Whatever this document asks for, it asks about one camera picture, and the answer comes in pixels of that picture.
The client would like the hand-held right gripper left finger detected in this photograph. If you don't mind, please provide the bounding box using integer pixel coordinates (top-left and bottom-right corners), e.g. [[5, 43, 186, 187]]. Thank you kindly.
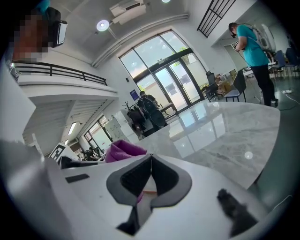
[[45, 153, 153, 240]]

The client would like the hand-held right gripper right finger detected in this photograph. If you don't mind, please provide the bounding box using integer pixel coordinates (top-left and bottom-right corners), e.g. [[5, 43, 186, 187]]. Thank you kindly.
[[140, 153, 268, 240]]

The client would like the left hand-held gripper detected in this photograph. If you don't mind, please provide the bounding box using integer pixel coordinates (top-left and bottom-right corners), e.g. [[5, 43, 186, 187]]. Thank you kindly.
[[49, 142, 99, 170]]

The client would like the purple cloth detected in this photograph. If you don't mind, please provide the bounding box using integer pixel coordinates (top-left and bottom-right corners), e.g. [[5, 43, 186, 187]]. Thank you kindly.
[[105, 139, 148, 204]]

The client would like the white locker cabinet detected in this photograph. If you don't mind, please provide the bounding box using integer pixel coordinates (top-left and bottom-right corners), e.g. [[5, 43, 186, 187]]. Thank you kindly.
[[104, 117, 125, 143]]

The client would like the black balcony railing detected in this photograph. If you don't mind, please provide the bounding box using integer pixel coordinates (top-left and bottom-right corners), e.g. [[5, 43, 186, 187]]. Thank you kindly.
[[10, 61, 108, 87]]

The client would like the grey marble table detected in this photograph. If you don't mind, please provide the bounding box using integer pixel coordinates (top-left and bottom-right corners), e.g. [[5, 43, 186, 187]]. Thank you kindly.
[[137, 100, 281, 191]]

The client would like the person's head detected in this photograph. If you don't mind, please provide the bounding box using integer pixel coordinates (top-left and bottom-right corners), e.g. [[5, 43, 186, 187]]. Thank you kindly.
[[11, 9, 56, 64]]

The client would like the stack of cardboard boxes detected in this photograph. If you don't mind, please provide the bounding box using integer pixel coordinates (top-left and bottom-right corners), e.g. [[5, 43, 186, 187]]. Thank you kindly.
[[215, 73, 238, 94]]

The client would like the black office chair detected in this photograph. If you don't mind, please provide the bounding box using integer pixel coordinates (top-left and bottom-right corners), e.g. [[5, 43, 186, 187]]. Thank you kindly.
[[202, 71, 224, 102]]

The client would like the grey chair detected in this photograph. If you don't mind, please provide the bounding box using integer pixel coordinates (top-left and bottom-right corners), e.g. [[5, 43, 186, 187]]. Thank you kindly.
[[223, 69, 247, 103]]

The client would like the large arched glass window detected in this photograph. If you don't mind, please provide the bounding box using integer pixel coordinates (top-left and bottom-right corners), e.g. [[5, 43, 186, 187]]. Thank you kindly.
[[118, 30, 207, 114]]

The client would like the teal hair clip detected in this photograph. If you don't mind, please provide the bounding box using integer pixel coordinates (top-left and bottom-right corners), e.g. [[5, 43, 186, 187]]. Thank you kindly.
[[37, 0, 52, 11]]

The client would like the white ceiling air conditioner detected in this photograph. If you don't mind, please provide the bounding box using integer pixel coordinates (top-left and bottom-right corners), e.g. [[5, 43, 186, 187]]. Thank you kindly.
[[108, 0, 148, 26]]

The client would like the blue chair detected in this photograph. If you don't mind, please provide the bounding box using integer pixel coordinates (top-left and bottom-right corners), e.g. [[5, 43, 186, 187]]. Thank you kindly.
[[273, 46, 300, 78]]

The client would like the black head-mounted camera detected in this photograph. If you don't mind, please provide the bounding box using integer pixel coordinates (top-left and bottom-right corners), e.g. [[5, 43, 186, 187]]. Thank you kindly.
[[48, 6, 68, 49]]

